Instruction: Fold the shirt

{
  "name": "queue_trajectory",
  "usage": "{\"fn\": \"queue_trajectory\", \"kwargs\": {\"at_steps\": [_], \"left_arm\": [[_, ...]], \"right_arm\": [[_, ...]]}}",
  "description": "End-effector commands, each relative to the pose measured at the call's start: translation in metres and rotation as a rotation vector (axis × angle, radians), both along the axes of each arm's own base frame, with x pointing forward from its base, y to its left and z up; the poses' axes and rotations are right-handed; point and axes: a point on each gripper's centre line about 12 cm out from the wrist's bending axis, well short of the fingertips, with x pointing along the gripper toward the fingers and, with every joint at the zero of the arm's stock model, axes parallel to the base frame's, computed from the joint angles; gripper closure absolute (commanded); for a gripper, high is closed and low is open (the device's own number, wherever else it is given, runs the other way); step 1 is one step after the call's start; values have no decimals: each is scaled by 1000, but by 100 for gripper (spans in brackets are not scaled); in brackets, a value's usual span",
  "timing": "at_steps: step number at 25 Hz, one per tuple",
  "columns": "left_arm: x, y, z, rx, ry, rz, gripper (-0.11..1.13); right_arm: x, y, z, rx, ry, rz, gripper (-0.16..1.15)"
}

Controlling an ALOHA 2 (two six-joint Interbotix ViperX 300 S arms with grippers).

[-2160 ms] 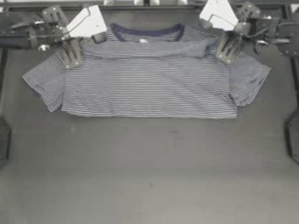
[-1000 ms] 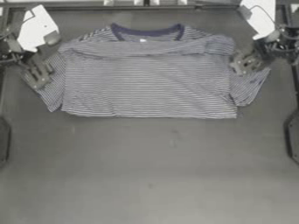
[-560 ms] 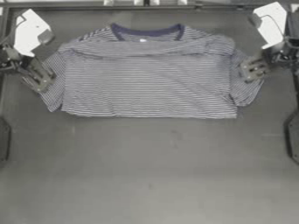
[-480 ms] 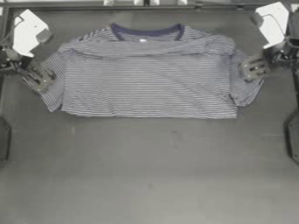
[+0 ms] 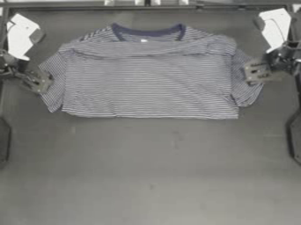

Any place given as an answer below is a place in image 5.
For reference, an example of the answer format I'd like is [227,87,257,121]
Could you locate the navy white striped t-shirt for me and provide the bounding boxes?
[39,22,265,120]

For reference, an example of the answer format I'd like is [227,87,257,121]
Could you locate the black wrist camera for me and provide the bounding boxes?
[253,16,267,30]
[28,27,47,45]

